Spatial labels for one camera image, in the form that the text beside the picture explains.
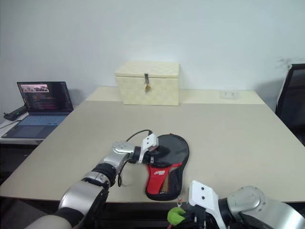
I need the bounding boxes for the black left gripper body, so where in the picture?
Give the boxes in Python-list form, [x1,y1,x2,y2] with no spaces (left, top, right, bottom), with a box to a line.
[143,148,163,166]

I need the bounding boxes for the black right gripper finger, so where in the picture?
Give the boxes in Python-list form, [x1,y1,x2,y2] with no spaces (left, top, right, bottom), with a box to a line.
[181,207,192,225]

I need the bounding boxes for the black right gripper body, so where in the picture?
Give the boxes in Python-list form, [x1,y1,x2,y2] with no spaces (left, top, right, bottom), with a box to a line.
[184,204,208,229]

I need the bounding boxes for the green ball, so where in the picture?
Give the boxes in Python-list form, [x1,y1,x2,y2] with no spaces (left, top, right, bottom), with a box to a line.
[167,207,187,226]

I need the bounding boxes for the black and red paddle case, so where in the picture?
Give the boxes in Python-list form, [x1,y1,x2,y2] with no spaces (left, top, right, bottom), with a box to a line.
[145,133,191,202]

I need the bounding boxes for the cream lidded storage box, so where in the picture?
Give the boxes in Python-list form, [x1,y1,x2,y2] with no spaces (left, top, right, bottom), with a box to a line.
[114,60,180,107]

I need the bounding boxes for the open blue laptop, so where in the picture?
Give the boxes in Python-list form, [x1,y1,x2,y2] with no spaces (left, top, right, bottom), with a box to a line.
[0,81,75,140]

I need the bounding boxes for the black office chair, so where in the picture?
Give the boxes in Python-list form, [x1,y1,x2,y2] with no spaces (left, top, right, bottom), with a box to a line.
[274,63,305,146]

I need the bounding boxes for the black handheld device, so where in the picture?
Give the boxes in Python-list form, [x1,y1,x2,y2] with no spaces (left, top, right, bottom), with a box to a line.
[3,105,27,121]

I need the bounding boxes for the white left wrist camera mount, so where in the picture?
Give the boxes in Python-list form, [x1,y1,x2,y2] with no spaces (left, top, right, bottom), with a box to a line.
[138,134,160,164]

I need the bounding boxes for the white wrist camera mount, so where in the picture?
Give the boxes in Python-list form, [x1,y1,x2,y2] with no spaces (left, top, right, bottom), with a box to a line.
[188,180,226,229]
[138,134,160,164]

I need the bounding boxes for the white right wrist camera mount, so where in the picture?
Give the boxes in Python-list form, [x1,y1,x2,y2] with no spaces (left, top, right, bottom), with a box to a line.
[188,180,226,229]

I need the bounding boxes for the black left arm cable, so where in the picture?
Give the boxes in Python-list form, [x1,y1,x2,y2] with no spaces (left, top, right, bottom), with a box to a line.
[116,129,153,188]

